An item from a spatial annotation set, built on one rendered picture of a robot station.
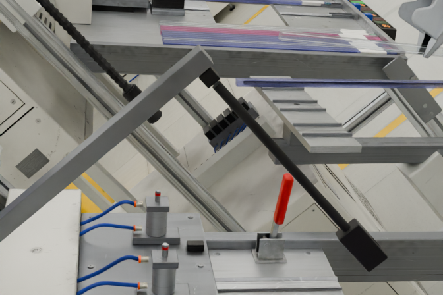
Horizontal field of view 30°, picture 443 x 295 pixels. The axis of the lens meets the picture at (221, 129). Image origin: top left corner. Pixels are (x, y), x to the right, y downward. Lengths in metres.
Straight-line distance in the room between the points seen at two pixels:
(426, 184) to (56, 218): 0.64
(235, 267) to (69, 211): 0.20
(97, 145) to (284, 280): 0.38
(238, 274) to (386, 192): 1.91
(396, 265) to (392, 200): 1.72
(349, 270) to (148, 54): 0.80
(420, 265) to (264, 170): 1.04
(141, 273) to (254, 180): 1.26
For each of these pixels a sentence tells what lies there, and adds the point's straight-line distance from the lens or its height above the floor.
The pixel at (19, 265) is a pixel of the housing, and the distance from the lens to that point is 0.81.
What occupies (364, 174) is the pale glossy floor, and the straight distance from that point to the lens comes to 2.99.
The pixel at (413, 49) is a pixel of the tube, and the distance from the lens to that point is 1.13.
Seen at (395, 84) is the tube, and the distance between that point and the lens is 1.39.
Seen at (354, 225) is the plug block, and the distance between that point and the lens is 0.70.
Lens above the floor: 1.53
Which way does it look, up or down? 22 degrees down
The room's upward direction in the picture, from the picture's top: 43 degrees counter-clockwise
